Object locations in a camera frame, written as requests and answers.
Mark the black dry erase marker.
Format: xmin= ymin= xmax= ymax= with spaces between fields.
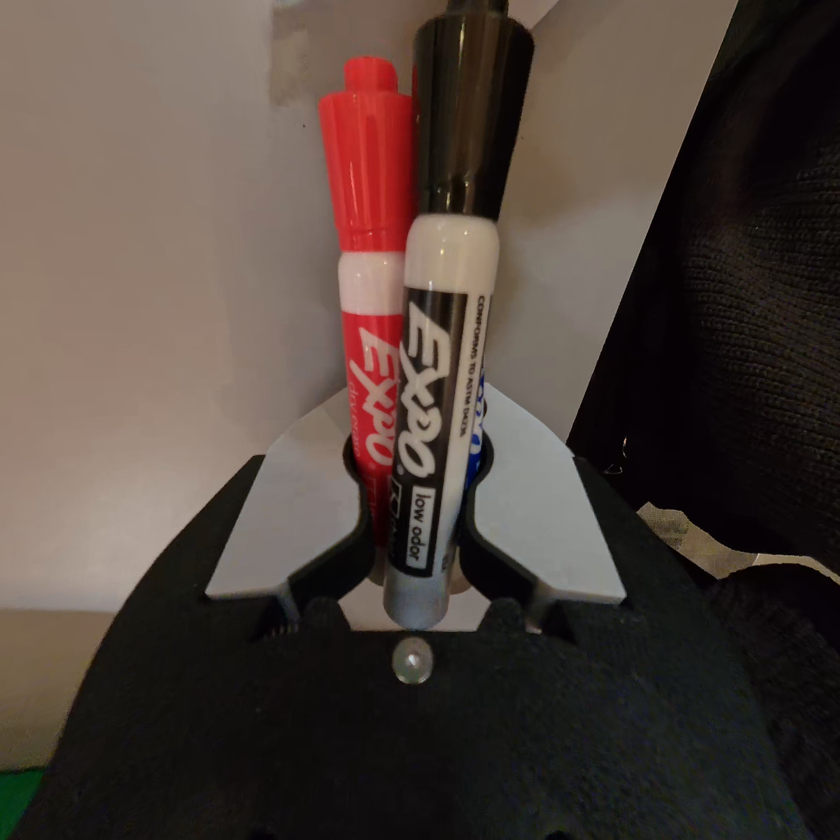
xmin=382 ymin=0 xmax=537 ymax=626

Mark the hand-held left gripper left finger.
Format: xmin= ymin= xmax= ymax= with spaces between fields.
xmin=204 ymin=390 xmax=375 ymax=624

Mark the red dry erase marker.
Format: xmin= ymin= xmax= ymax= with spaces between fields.
xmin=318 ymin=56 xmax=418 ymax=547

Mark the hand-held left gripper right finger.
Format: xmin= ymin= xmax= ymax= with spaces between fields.
xmin=461 ymin=394 xmax=629 ymax=629

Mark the green plastic bin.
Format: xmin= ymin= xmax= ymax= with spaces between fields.
xmin=0 ymin=764 xmax=52 ymax=840

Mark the blue dry erase marker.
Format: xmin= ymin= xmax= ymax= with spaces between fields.
xmin=459 ymin=354 xmax=494 ymax=526

